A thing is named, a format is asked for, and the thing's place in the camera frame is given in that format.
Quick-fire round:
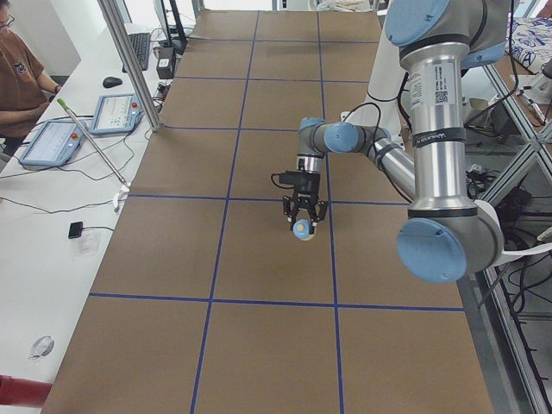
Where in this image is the white camera pedestal column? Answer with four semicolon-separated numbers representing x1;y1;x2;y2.
341;24;405;148

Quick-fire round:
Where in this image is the green handled reacher stick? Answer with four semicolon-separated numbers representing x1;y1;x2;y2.
56;98;130;191

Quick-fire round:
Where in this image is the black keyboard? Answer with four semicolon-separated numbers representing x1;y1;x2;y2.
128;33;151;71

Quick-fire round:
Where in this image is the person in brown shirt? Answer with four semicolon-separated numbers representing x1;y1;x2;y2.
1;1;61;155

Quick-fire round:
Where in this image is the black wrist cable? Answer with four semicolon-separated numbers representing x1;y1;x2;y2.
270;101;383;189

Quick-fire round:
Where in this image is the near blue teach pendant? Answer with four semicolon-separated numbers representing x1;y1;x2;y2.
19;120;84;168

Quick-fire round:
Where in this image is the aluminium frame post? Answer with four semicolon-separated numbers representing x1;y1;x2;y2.
97;0;161;132

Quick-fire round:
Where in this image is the black white box device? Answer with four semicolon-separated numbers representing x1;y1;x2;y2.
156;47;176;79

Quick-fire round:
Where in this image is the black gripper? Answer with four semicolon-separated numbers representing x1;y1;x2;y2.
282;171;327;223

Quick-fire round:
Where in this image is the far blue teach pendant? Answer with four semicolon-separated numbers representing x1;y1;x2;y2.
89;94;143;135

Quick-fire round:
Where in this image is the white plastic chair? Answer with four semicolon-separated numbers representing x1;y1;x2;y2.
474;200;551;266

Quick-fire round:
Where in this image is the blue teach pendant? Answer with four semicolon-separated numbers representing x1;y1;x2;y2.
89;94;143;135
19;120;84;168

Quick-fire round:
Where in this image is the small black square device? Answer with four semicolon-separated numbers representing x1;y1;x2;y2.
68;221;84;239

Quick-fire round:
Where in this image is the black computer mouse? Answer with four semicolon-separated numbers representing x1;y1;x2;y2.
103;76;122;89

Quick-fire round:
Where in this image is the light blue call bell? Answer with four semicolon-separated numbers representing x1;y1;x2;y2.
292;219;316;242

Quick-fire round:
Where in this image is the clear tape roll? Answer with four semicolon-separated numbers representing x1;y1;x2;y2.
28;336;55;360

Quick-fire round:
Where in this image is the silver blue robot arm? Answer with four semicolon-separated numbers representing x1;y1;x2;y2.
279;1;515;283

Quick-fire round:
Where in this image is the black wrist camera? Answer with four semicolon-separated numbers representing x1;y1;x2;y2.
278;172;301;188

